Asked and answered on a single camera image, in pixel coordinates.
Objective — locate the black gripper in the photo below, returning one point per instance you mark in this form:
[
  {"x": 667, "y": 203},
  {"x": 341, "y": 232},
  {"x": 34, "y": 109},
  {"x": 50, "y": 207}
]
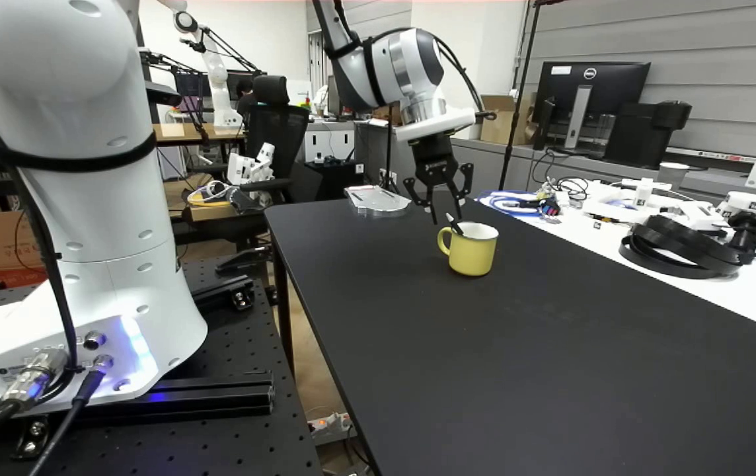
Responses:
[{"x": 437, "y": 165}]

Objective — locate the black and white pen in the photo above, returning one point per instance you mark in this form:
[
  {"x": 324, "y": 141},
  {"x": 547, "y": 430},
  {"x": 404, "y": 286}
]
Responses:
[{"x": 453, "y": 224}]

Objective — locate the black optical breadboard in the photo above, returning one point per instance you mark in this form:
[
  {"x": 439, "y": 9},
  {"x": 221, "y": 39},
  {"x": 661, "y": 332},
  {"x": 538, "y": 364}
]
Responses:
[{"x": 242, "y": 347}]

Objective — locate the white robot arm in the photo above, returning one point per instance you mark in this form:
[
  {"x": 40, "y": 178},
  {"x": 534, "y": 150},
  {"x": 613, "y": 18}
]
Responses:
[{"x": 75, "y": 125}]

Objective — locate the white device pile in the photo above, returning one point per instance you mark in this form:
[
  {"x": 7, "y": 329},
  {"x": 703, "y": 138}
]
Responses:
[{"x": 632, "y": 203}]

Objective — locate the black aluminium rail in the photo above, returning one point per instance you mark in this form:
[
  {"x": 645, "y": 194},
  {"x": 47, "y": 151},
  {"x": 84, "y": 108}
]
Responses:
[{"x": 172, "y": 400}]

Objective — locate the black computer monitor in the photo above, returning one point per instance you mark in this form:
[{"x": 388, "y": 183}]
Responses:
[{"x": 577, "y": 101}]

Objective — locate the yellow enamel cup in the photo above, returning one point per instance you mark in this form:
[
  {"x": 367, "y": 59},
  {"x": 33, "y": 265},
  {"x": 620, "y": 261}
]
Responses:
[{"x": 472, "y": 252}]

